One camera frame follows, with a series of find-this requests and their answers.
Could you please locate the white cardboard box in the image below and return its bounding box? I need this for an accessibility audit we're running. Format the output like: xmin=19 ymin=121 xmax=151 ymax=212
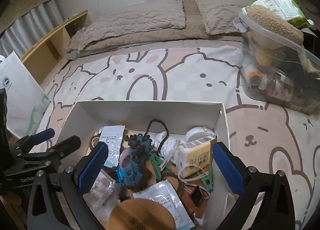
xmin=53 ymin=100 xmax=231 ymax=230

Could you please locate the left beige pillow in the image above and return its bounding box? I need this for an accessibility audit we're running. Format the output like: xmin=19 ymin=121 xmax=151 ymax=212
xmin=66 ymin=0 xmax=186 ymax=52

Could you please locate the white tote bag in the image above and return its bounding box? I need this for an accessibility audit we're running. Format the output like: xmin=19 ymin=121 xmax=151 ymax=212
xmin=0 ymin=51 xmax=50 ymax=138

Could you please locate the grey curtain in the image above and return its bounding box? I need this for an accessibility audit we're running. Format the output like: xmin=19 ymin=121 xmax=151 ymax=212
xmin=1 ymin=0 xmax=65 ymax=58

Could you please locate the wooden headboard shelf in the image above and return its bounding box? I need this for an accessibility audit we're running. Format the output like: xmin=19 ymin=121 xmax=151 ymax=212
xmin=21 ymin=10 xmax=91 ymax=88

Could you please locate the green snack bag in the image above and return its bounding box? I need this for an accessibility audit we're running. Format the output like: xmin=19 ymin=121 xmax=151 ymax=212
xmin=242 ymin=0 xmax=314 ymax=29

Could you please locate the white foil sachet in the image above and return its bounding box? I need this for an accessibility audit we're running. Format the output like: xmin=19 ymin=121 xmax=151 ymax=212
xmin=99 ymin=125 xmax=125 ymax=168

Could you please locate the cartoon animal bed sheet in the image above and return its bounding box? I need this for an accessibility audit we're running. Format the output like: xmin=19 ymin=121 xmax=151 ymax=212
xmin=39 ymin=45 xmax=319 ymax=229

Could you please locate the right beige pillow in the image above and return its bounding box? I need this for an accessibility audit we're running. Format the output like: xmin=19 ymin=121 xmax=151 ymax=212
xmin=195 ymin=0 xmax=256 ymax=35

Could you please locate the brown tape roll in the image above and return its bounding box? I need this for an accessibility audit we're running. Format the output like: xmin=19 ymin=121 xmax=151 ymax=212
xmin=89 ymin=136 xmax=100 ymax=150

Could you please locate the round cork coaster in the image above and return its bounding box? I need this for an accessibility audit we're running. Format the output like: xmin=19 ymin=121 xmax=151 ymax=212
xmin=108 ymin=199 xmax=176 ymax=230

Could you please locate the press-on nails box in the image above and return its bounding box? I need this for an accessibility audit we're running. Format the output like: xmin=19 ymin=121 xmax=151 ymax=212
xmin=82 ymin=169 xmax=116 ymax=212

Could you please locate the beige pillow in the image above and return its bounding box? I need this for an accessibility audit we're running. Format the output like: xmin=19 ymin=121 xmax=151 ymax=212
xmin=66 ymin=0 xmax=186 ymax=52
xmin=195 ymin=0 xmax=256 ymax=35

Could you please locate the brown fuzzy plush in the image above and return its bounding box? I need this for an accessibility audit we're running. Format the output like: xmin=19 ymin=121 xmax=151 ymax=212
xmin=247 ymin=5 xmax=304 ymax=45

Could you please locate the small yellow carton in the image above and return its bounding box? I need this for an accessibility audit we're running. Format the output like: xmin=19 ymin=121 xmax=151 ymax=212
xmin=176 ymin=136 xmax=217 ymax=179

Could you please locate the blue crochet pouch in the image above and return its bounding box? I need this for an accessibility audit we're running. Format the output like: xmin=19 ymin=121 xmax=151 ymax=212
xmin=119 ymin=133 xmax=152 ymax=192

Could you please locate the clear plastic storage bin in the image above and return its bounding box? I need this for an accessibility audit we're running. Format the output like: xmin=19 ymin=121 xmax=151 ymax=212
xmin=235 ymin=12 xmax=319 ymax=114

